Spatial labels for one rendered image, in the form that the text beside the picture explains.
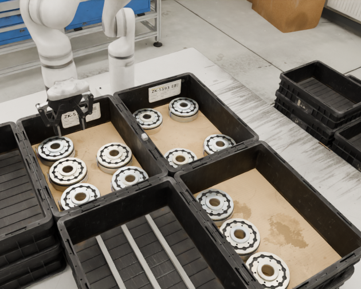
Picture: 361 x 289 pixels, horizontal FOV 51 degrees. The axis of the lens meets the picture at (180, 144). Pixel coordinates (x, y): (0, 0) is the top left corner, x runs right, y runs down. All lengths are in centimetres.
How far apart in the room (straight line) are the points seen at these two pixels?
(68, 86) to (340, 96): 165
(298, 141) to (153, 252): 78
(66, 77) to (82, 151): 37
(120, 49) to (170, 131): 34
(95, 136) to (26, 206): 31
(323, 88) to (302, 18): 179
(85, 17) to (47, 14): 227
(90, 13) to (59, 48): 223
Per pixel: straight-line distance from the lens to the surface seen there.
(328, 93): 223
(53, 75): 89
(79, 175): 109
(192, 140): 123
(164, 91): 133
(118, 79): 141
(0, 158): 125
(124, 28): 132
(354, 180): 144
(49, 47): 86
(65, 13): 81
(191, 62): 187
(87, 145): 122
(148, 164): 107
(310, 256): 102
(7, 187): 116
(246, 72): 320
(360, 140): 216
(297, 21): 395
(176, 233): 99
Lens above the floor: 165
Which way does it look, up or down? 43 degrees down
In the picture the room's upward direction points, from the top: 3 degrees clockwise
